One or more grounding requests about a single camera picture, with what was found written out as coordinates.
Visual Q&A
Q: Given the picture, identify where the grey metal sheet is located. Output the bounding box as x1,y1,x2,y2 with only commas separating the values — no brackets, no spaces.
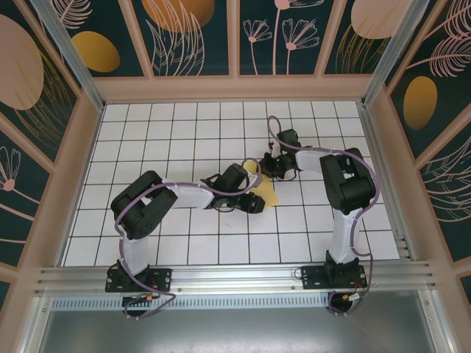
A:
35,308,441,353

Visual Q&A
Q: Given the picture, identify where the small controller circuit board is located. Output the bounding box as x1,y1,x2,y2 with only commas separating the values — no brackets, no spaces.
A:
122,293,160,307
340,291,369,304

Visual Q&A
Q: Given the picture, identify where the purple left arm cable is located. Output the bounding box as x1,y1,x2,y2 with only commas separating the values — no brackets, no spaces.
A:
113,158,263,321

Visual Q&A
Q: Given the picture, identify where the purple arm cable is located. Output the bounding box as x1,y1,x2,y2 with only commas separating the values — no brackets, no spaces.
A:
266,115,382,318
113,158,263,321

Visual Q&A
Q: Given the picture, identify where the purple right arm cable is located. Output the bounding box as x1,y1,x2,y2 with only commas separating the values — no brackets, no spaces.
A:
266,115,382,318

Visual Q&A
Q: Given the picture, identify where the aluminium side rail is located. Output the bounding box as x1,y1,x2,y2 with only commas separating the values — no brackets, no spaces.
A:
357,102,414,260

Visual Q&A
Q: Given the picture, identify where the aluminium mounting rail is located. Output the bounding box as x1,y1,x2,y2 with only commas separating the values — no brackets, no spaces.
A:
35,260,437,295

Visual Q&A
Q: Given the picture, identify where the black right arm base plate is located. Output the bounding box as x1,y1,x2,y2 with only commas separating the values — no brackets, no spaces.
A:
300,264,369,290

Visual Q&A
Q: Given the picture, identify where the slotted grey cable duct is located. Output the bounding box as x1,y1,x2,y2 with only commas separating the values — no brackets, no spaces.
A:
51,296,332,312

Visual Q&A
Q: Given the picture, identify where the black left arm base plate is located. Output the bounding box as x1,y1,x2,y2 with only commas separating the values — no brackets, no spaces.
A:
105,267,174,293

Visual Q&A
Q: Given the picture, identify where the aluminium corner post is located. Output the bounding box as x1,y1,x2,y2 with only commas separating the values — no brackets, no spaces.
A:
361,0,442,108
29,0,106,112

